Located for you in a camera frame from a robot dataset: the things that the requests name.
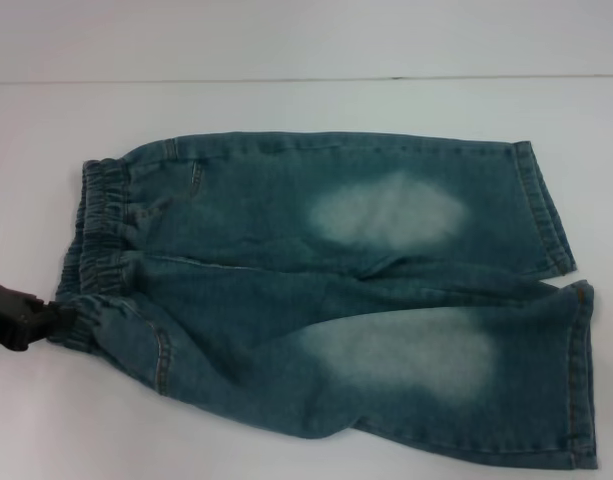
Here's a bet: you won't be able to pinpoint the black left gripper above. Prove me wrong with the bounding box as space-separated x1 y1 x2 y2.
0 277 82 353

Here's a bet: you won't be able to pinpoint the blue denim shorts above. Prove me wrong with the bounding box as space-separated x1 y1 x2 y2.
53 128 596 444

